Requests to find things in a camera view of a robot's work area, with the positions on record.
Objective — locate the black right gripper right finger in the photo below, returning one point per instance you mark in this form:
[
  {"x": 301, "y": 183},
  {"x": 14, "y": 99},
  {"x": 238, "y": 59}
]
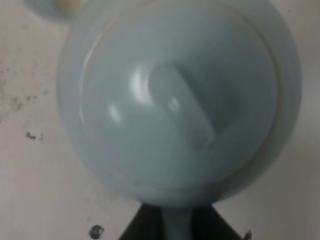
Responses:
[{"x": 207, "y": 224}]

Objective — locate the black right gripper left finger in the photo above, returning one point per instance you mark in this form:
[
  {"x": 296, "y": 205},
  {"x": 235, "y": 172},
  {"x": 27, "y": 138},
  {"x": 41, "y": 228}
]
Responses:
[{"x": 147, "y": 224}]

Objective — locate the blue porcelain teapot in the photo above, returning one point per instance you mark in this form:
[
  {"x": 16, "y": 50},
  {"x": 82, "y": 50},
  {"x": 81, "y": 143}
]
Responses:
[{"x": 179, "y": 103}]

